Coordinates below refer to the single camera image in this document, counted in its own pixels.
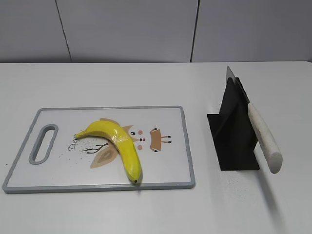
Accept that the white-handled kitchen knife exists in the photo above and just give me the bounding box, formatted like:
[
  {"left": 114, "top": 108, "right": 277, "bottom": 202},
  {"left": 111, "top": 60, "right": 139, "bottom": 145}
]
[{"left": 226, "top": 66, "right": 283, "bottom": 174}]

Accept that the yellow plastic banana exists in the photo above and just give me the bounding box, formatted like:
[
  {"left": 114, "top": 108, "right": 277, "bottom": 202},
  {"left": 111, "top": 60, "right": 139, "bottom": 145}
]
[{"left": 75, "top": 120, "right": 142, "bottom": 184}]

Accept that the white grey-rimmed cutting board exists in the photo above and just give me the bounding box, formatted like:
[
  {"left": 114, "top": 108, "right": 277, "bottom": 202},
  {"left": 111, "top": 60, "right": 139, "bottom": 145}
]
[{"left": 2, "top": 106, "right": 195, "bottom": 194}]

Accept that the black knife stand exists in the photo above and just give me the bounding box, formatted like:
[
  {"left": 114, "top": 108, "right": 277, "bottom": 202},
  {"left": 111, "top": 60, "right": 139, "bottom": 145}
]
[{"left": 207, "top": 78, "right": 259, "bottom": 171}]

